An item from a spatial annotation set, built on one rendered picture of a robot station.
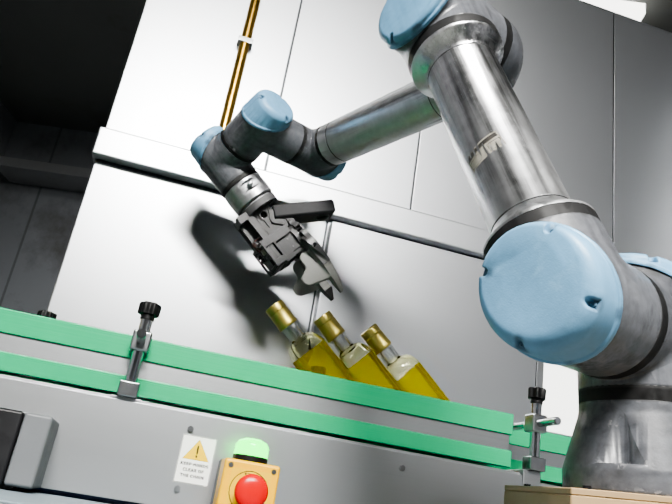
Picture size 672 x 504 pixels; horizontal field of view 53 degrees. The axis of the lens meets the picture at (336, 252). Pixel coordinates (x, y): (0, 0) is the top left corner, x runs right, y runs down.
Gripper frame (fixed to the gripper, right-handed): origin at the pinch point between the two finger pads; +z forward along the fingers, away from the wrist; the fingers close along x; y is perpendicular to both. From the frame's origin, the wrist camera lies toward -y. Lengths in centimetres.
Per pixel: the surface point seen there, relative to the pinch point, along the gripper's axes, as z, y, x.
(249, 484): 13.2, 34.5, 25.8
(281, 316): -1.6, 11.5, 1.8
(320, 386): 10.5, 17.1, 14.0
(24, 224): -159, 8, -314
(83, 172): -156, -33, -281
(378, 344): 12.2, 0.9, 1.5
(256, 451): 11.1, 30.9, 21.4
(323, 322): 3.4, 6.3, 1.7
